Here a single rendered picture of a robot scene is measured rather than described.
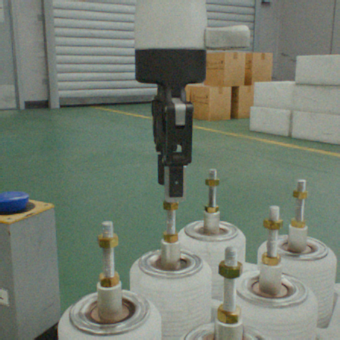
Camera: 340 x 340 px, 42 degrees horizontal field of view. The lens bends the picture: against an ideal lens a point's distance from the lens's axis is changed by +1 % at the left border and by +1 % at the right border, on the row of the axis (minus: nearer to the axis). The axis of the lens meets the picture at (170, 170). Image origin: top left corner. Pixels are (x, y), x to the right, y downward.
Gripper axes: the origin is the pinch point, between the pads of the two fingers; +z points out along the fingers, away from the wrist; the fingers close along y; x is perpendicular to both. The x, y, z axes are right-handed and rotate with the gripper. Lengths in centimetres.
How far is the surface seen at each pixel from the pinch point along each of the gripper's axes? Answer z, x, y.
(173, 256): 8.7, 0.2, 1.1
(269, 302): 9.8, 8.2, 10.2
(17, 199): 2.3, -17.2, -2.6
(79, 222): 35, -17, -85
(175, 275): 9.7, 0.1, 3.6
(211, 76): -4, 87, -360
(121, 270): 35, -5, -50
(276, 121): 26, 110, -252
